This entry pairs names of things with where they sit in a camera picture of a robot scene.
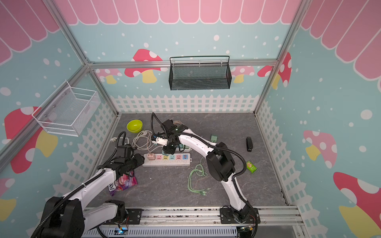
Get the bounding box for purple candy bag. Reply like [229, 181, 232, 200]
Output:
[108, 171, 138, 196]

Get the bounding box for white coiled power cord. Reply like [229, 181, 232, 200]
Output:
[111, 129, 163, 154]

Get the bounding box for black mesh wall basket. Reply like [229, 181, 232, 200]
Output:
[169, 56, 232, 90]

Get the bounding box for green charging cables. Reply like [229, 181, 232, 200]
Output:
[187, 157, 212, 196]

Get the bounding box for small white power strip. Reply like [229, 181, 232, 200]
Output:
[176, 144, 192, 153]

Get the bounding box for green snack packet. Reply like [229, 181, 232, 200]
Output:
[246, 161, 257, 174]

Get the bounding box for white mesh wall basket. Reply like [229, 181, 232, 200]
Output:
[32, 81, 101, 137]

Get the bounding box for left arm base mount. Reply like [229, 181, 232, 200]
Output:
[103, 208, 143, 225]

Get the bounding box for black stapler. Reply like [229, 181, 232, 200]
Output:
[246, 137, 254, 152]

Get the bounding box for green plastic bowl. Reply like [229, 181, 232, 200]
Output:
[127, 120, 143, 133]

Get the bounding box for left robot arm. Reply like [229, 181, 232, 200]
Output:
[32, 146, 144, 238]

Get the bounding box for large white power strip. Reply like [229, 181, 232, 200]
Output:
[143, 153, 192, 167]

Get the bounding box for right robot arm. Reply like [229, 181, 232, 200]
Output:
[156, 120, 254, 223]

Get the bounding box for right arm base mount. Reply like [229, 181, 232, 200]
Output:
[219, 206, 261, 225]

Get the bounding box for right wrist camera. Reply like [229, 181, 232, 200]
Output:
[151, 137, 168, 146]

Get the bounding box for pink charger plug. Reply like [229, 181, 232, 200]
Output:
[147, 153, 156, 160]

